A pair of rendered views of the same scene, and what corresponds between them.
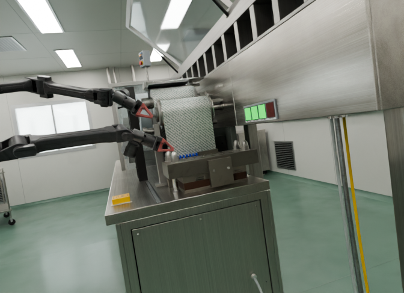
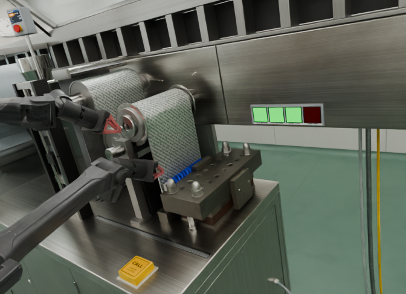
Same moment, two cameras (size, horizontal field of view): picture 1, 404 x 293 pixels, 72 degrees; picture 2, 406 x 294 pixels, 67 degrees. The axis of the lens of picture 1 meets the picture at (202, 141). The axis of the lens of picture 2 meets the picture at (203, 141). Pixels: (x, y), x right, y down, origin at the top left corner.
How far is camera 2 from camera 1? 77 cm
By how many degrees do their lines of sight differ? 37
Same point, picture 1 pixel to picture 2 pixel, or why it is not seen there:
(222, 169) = (244, 185)
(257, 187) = (273, 193)
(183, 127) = (168, 138)
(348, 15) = not seen: outside the picture
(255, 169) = not seen: hidden behind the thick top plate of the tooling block
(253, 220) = (272, 227)
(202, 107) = (183, 107)
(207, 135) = (191, 140)
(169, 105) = (149, 111)
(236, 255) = (265, 270)
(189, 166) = (216, 194)
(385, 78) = not seen: outside the picture
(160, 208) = (213, 263)
